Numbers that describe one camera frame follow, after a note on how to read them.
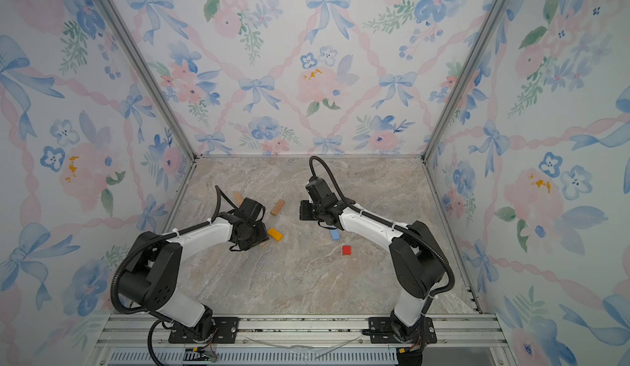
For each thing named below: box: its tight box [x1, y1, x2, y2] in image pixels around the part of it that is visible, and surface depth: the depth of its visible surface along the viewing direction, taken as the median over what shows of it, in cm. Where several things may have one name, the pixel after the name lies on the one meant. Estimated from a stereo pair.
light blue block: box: [328, 228, 341, 242], surface depth 95 cm
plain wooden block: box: [269, 198, 286, 216], surface depth 105 cm
